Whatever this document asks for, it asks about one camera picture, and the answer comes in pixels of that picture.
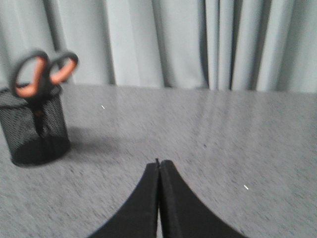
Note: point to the black mesh pen bucket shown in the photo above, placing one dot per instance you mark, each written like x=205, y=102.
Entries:
x=35, y=133

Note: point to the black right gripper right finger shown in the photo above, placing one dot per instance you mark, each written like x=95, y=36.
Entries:
x=183, y=214

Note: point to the grey curtain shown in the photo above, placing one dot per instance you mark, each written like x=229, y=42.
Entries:
x=261, y=45

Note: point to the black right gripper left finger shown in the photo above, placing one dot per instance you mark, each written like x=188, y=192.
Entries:
x=138, y=216

